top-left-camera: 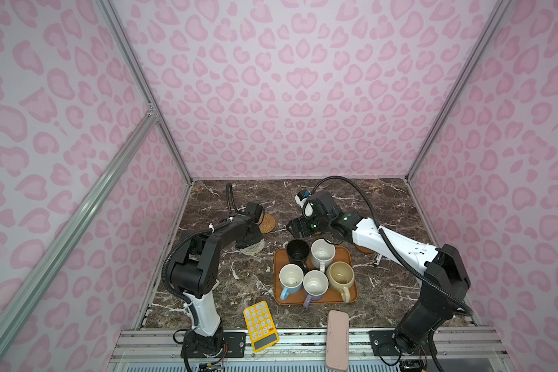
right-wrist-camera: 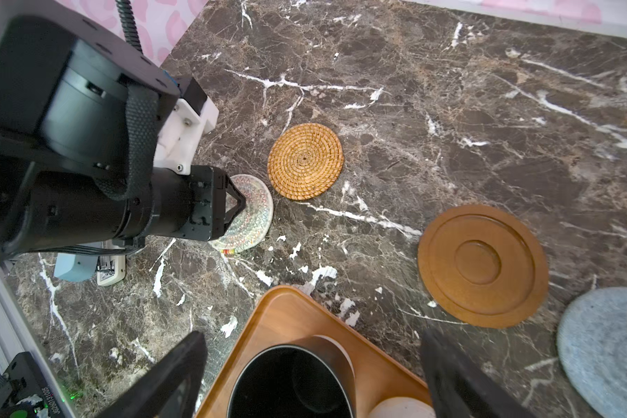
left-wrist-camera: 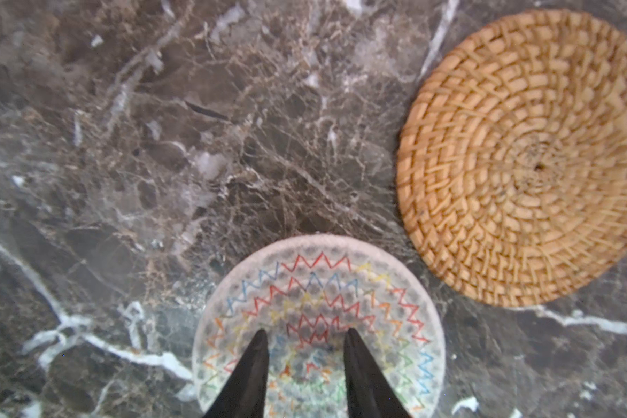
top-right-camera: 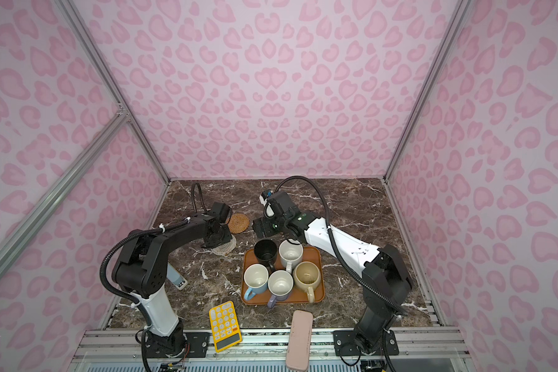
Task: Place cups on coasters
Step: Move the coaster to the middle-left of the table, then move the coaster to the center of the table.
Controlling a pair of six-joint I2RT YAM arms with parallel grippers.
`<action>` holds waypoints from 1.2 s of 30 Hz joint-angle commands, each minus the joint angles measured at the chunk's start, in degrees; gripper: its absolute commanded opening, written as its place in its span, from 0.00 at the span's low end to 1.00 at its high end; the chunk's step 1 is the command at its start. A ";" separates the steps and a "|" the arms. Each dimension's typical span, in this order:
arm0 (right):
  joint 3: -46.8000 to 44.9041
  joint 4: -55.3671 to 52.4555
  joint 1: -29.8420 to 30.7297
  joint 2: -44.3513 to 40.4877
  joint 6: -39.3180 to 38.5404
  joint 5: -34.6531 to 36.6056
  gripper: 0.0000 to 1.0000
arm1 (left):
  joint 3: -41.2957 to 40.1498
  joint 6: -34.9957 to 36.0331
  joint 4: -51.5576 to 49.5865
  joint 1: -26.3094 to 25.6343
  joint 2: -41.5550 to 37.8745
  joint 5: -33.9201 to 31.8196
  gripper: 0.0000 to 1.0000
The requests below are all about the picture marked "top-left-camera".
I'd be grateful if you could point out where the beige glazed mug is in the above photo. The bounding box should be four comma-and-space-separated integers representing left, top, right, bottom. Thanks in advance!
326, 261, 355, 303

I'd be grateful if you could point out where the orange plastic tray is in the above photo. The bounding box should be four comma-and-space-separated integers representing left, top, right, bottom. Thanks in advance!
273, 245, 358, 306

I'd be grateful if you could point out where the white speckled mug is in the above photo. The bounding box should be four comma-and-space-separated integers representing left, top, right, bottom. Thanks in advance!
311, 239, 336, 273

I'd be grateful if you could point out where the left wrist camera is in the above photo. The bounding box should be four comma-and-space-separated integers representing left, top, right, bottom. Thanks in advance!
243, 201, 264, 224

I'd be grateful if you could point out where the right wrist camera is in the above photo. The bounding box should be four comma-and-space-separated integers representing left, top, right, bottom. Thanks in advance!
294, 190, 341, 218

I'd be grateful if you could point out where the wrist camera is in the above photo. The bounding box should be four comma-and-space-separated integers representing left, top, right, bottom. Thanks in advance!
243, 201, 264, 224
294, 190, 341, 218

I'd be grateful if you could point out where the aluminium front rail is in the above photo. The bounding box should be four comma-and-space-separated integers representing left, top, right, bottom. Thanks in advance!
106, 326, 514, 371

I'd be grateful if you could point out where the blue handled white mug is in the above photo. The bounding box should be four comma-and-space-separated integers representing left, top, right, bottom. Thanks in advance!
279, 263, 304, 301

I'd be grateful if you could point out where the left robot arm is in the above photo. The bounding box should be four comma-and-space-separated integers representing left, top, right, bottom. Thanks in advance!
161, 215, 264, 337

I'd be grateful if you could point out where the brown wooden saucer coaster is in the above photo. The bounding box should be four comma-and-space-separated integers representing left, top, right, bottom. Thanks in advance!
356, 245, 374, 255

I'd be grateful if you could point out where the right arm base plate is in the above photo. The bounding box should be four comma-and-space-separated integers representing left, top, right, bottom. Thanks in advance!
368, 330, 431, 358

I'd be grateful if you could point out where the yellow calculator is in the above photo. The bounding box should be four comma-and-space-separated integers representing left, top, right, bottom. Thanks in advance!
243, 301, 279, 353

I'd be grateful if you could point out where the black mug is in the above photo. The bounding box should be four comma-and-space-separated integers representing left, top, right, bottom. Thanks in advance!
286, 240, 310, 273

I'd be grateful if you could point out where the purple mug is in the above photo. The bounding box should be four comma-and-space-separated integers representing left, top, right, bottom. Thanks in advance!
303, 270, 330, 308

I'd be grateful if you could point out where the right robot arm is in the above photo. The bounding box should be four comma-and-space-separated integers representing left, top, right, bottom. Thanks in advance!
286, 212, 474, 354

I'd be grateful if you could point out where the white woven coaster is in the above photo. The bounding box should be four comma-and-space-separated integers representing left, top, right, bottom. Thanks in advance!
240, 240, 265, 256

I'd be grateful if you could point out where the pink rectangular case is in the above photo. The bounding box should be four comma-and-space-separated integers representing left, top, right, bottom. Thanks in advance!
325, 310, 349, 371

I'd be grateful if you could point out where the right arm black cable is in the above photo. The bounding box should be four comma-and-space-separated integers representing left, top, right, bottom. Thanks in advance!
308, 176, 474, 317

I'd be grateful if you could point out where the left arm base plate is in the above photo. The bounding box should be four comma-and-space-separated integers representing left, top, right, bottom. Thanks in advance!
181, 331, 246, 360

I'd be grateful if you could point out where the tan rattan coaster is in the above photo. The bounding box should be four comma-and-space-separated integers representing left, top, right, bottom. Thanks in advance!
259, 213, 277, 234

